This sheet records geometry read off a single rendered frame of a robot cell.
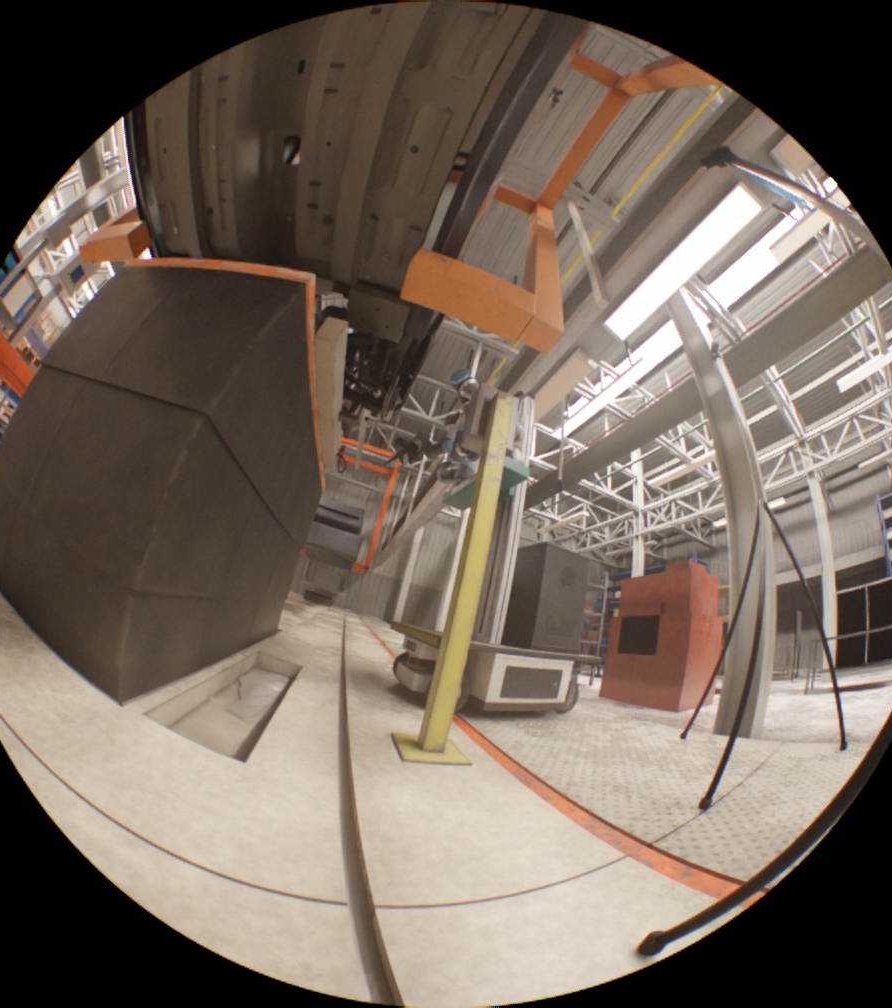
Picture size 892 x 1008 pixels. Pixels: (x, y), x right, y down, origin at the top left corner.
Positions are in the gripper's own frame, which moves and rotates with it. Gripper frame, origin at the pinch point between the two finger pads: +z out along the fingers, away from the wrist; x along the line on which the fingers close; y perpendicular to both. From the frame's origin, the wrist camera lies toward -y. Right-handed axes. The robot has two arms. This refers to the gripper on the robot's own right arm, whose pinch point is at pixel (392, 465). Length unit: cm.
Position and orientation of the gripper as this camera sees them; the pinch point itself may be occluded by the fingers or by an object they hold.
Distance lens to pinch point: 178.5
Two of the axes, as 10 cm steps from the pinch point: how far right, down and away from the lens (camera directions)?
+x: -8.1, -0.2, 5.9
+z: -4.6, 6.5, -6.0
